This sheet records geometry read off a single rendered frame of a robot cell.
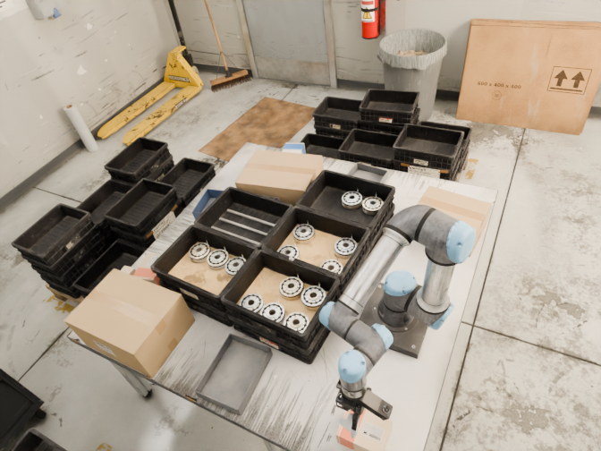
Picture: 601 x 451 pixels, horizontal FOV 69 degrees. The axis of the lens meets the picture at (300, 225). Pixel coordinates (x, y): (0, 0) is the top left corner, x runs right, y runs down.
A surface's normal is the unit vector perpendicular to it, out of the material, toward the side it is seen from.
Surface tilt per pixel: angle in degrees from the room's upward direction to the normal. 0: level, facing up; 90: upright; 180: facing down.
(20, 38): 90
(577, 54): 80
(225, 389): 0
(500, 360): 0
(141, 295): 0
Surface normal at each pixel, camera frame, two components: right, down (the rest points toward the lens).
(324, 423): -0.13, -0.70
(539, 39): -0.46, 0.57
